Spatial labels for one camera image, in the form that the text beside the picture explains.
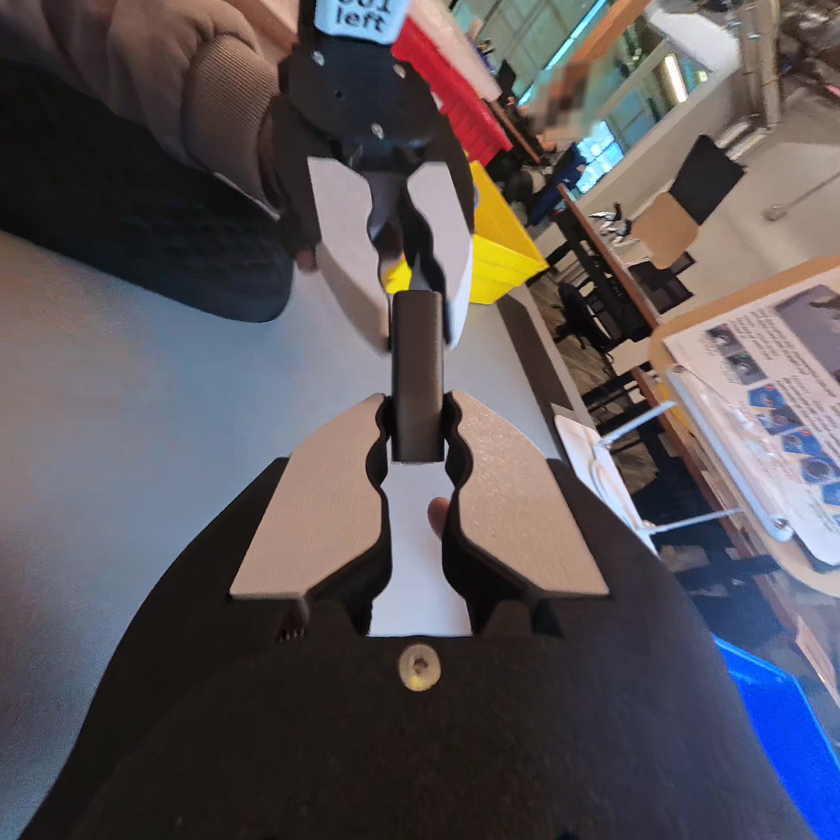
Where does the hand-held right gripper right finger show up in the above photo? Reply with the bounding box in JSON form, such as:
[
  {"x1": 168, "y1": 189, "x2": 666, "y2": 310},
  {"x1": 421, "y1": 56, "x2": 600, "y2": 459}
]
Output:
[{"x1": 441, "y1": 390, "x2": 610, "y2": 636}]

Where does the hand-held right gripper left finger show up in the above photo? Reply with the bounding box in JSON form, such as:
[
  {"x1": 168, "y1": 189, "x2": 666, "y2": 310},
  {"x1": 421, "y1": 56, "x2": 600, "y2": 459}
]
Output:
[{"x1": 230, "y1": 392, "x2": 395, "y2": 635}]

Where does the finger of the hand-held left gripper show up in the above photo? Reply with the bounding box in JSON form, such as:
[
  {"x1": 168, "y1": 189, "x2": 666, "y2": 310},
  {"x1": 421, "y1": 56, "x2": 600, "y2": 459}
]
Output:
[
  {"x1": 307, "y1": 156, "x2": 404, "y2": 355},
  {"x1": 399, "y1": 161, "x2": 475, "y2": 350}
]

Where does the dark grey ethernet port adapter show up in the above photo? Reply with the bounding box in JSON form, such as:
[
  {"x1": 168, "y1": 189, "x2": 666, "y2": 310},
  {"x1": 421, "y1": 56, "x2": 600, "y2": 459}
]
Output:
[{"x1": 390, "y1": 290, "x2": 448, "y2": 463}]

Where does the person's left forearm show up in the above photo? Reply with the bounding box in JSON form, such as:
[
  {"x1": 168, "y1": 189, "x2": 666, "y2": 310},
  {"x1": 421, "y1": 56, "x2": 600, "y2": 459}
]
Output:
[{"x1": 0, "y1": 0, "x2": 303, "y2": 221}]

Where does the person's left hand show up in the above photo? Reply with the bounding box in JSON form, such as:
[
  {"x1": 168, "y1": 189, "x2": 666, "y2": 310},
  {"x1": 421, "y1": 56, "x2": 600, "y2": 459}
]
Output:
[{"x1": 259, "y1": 108, "x2": 324, "y2": 273}]

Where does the yellow plastic bin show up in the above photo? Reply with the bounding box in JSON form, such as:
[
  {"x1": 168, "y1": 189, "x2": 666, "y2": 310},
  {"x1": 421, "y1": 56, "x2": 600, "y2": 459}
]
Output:
[{"x1": 384, "y1": 161, "x2": 549, "y2": 306}]

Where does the red plastic bin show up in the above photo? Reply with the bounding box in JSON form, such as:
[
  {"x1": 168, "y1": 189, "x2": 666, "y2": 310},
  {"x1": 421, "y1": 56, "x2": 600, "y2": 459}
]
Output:
[{"x1": 392, "y1": 16, "x2": 514, "y2": 166}]

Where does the white plastic bin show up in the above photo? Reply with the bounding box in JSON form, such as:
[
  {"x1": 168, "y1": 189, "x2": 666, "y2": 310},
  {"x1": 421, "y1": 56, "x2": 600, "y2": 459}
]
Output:
[{"x1": 410, "y1": 0, "x2": 503, "y2": 102}]

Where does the long wooden table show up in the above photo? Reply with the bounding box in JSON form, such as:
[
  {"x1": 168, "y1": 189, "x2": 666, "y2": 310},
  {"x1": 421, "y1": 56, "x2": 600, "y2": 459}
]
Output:
[{"x1": 558, "y1": 184, "x2": 664, "y2": 329}]

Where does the dark knit cloth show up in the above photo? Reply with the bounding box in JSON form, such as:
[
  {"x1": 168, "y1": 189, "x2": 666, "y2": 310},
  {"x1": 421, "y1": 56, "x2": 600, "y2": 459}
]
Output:
[{"x1": 0, "y1": 59, "x2": 294, "y2": 324}]

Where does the clear acrylic sheet holder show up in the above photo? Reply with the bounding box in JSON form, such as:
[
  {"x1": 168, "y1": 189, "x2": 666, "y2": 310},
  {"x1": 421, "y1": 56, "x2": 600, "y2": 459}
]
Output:
[{"x1": 666, "y1": 364, "x2": 796, "y2": 543}]

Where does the wooden chair with black back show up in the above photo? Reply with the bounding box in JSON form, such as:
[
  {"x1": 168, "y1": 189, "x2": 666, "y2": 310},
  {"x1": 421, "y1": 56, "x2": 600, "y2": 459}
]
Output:
[{"x1": 633, "y1": 134, "x2": 747, "y2": 270}]

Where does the instruction sheet on wooden board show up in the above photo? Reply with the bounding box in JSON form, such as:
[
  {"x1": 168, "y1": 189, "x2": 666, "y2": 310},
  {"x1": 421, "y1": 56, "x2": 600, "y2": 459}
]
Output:
[{"x1": 648, "y1": 256, "x2": 840, "y2": 598}]

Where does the printed instruction sheet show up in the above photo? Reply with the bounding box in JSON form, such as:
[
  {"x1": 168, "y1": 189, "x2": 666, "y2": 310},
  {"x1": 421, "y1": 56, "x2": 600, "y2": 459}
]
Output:
[{"x1": 663, "y1": 266, "x2": 840, "y2": 568}]

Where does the blue plastic bin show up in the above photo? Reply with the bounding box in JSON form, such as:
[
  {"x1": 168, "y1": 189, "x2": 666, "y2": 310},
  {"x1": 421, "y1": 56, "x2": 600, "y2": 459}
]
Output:
[{"x1": 712, "y1": 633, "x2": 840, "y2": 840}]

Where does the white wire stand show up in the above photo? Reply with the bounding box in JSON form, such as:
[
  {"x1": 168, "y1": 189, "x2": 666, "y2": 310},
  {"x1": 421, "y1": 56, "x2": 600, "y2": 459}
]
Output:
[{"x1": 554, "y1": 400, "x2": 742, "y2": 555}]

